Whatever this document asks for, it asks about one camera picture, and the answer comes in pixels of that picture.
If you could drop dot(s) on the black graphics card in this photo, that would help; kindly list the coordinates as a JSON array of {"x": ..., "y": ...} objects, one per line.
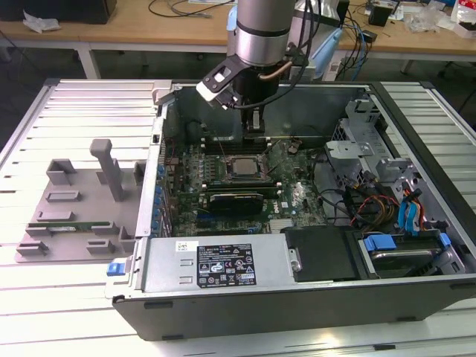
[{"x": 234, "y": 204}]

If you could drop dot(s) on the black power adapter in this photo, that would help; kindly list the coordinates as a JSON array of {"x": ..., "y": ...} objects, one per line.
[{"x": 369, "y": 36}]

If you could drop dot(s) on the black RAM slot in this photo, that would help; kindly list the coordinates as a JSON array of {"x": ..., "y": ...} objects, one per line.
[
  {"x": 238, "y": 185},
  {"x": 238, "y": 182},
  {"x": 223, "y": 140},
  {"x": 223, "y": 151},
  {"x": 223, "y": 147},
  {"x": 238, "y": 188},
  {"x": 223, "y": 143},
  {"x": 271, "y": 194}
]

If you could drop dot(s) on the grey power supply unit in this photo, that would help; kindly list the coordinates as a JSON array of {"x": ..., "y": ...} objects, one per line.
[{"x": 167, "y": 264}]

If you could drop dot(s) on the white crumpled bag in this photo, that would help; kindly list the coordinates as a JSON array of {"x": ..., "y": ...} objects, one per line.
[{"x": 39, "y": 22}]

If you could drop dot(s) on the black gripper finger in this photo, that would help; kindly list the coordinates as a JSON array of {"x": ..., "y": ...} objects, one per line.
[{"x": 256, "y": 121}]

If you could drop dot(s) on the open black PC case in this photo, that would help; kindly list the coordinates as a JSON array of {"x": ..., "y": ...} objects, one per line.
[{"x": 260, "y": 316}]

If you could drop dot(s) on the silver square CPU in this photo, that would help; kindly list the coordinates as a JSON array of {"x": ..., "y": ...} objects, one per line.
[{"x": 246, "y": 167}]

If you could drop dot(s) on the green motherboard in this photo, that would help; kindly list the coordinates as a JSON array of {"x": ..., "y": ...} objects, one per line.
[{"x": 297, "y": 201}]

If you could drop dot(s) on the silver coin battery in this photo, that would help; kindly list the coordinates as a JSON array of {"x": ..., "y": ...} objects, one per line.
[{"x": 293, "y": 149}]

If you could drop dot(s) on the grey metal drive cage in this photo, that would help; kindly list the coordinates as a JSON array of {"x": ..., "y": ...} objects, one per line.
[{"x": 349, "y": 148}]

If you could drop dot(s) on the black plastic cover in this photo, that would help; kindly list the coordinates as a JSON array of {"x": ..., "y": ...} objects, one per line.
[{"x": 320, "y": 253}]

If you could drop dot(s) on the silver finned heatsink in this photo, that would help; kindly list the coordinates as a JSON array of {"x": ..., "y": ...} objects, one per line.
[{"x": 281, "y": 225}]

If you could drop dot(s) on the green RAM stick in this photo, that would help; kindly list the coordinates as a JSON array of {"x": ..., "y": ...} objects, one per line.
[{"x": 74, "y": 224}]

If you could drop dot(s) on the white red package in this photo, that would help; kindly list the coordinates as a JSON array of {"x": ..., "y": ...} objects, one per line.
[{"x": 465, "y": 18}]

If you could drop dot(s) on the large black box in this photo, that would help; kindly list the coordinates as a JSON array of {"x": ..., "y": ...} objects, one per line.
[{"x": 56, "y": 9}]

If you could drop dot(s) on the hard disk in blue carrier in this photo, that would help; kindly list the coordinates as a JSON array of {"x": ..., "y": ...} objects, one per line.
[{"x": 379, "y": 243}]

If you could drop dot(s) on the wooden desk white frame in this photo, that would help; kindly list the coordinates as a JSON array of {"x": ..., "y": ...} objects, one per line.
[{"x": 148, "y": 31}]

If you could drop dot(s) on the blue case latch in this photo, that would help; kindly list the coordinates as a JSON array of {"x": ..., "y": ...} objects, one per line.
[{"x": 115, "y": 269}]

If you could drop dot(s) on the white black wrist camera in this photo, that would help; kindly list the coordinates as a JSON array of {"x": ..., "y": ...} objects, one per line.
[{"x": 217, "y": 82}]

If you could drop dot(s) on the CPU socket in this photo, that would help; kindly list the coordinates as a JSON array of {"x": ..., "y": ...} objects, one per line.
[{"x": 228, "y": 175}]

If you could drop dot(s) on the clear plastic bags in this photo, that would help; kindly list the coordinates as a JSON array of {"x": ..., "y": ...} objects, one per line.
[{"x": 427, "y": 18}]

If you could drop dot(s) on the grey parts rack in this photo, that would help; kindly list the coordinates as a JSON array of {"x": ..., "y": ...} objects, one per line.
[{"x": 82, "y": 208}]

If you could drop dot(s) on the small black box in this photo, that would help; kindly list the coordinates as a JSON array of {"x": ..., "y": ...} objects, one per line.
[{"x": 378, "y": 15}]

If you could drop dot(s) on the black cylindrical part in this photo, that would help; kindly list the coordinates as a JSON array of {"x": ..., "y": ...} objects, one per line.
[{"x": 193, "y": 131}]

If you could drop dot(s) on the black computer tower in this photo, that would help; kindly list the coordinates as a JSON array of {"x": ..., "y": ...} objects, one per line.
[{"x": 344, "y": 11}]

